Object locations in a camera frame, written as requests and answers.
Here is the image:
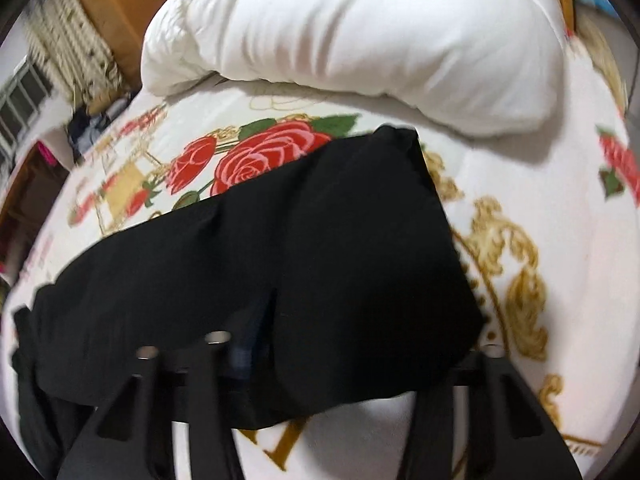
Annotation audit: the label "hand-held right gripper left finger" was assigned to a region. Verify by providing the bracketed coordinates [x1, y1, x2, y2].
[57, 330, 251, 480]

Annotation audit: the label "rose printed blanket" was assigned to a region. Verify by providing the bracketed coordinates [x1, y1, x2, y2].
[0, 25, 640, 480]

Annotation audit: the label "wooden desk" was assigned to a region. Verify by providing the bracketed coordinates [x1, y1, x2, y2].
[0, 142, 71, 276]

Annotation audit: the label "patterned curtain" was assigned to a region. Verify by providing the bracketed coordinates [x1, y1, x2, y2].
[20, 0, 126, 106]

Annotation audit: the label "wooden wardrobe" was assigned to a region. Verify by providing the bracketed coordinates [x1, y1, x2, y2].
[65, 0, 196, 92]

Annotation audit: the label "window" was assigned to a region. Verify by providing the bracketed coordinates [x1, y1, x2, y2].
[0, 57, 53, 161]

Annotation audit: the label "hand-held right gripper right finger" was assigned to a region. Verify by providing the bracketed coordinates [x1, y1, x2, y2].
[400, 342, 583, 480]

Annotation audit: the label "black pants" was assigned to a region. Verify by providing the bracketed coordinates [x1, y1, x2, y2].
[10, 125, 486, 480]

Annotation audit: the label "pile of dark clothes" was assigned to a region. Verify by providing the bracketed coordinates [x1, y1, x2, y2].
[67, 97, 133, 161]

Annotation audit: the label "white duvet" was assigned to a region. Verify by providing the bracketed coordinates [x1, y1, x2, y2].
[140, 0, 568, 137]

